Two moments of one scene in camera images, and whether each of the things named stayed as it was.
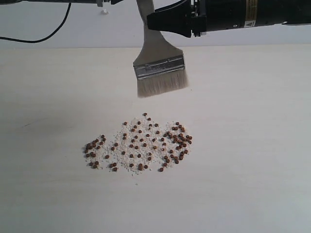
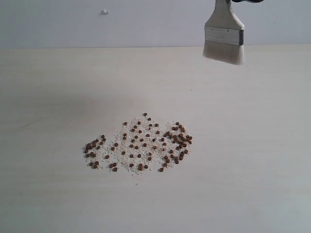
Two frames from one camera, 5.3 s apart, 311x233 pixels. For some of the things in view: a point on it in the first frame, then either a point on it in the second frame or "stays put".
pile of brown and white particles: [139, 145] stays put
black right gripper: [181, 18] to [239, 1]
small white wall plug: [104, 12] stays put
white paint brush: [159, 68] to [224, 35]
